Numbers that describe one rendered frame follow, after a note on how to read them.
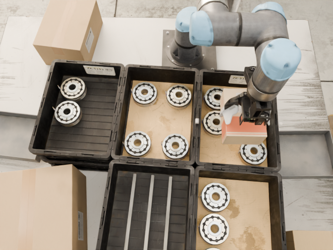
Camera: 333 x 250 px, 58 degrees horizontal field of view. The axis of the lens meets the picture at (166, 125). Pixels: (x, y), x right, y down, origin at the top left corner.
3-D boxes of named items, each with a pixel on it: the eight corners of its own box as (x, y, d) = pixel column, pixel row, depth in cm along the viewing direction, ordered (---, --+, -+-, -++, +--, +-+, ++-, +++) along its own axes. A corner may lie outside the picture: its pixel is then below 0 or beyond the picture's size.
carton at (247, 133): (219, 99, 101) (223, 88, 94) (255, 99, 101) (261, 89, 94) (222, 144, 95) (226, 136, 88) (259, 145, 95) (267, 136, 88)
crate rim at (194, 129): (126, 66, 123) (125, 63, 120) (198, 71, 121) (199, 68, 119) (111, 160, 107) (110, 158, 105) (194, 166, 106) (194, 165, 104)
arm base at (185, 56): (170, 38, 147) (170, 24, 139) (200, 39, 148) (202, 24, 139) (170, 63, 141) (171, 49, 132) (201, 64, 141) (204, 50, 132)
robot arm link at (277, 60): (301, 32, 61) (307, 68, 58) (282, 63, 71) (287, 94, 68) (262, 32, 61) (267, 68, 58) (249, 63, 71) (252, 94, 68)
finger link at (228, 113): (213, 128, 89) (236, 118, 82) (212, 110, 92) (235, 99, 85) (221, 130, 91) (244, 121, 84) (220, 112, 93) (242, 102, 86)
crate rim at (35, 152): (54, 62, 124) (52, 58, 122) (126, 66, 123) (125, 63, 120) (29, 154, 108) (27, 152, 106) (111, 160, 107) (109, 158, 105)
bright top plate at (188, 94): (169, 83, 125) (169, 82, 125) (193, 87, 124) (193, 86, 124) (164, 104, 121) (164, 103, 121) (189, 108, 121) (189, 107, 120)
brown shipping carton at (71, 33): (88, 70, 146) (80, 50, 131) (45, 64, 148) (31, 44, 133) (103, 22, 158) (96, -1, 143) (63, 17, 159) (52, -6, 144)
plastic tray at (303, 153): (324, 133, 133) (330, 129, 128) (335, 178, 125) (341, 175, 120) (263, 134, 133) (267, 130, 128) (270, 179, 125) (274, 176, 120)
